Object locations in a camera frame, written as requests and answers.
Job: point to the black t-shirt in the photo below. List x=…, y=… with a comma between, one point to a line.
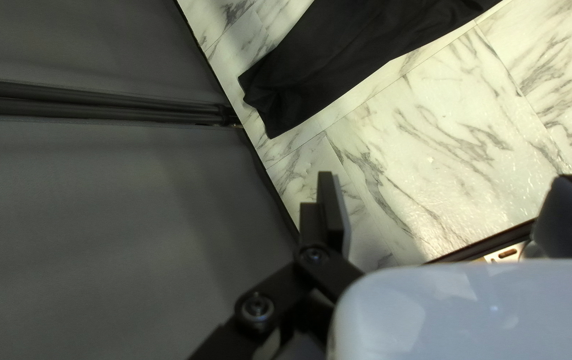
x=341, y=55

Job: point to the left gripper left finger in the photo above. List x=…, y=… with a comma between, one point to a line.
x=323, y=270

